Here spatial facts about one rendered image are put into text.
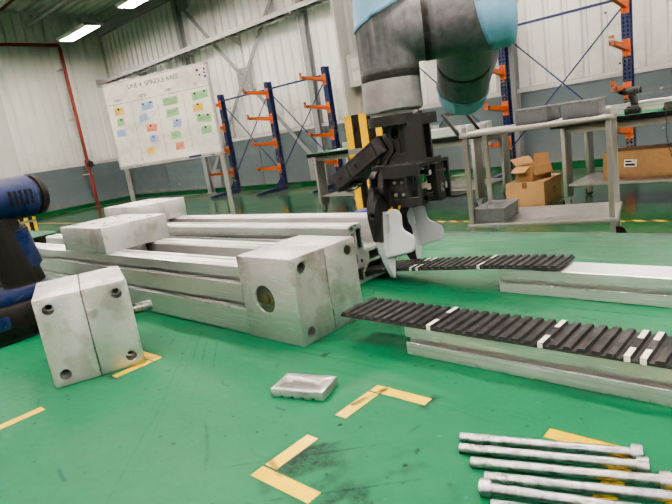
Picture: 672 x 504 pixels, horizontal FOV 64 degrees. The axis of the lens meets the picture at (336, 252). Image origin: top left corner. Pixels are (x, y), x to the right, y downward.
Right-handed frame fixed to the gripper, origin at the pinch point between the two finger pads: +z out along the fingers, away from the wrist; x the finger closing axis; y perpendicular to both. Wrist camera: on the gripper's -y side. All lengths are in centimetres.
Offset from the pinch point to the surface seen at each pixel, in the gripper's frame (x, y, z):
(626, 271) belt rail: -0.6, 29.0, -0.8
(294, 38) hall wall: 737, -756, -210
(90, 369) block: -39.3, -11.7, 1.2
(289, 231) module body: -5.0, -16.4, -5.4
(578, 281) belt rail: -2.0, 24.7, 0.2
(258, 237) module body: -3.9, -25.6, -4.0
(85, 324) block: -38.7, -11.5, -3.6
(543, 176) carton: 481, -178, 54
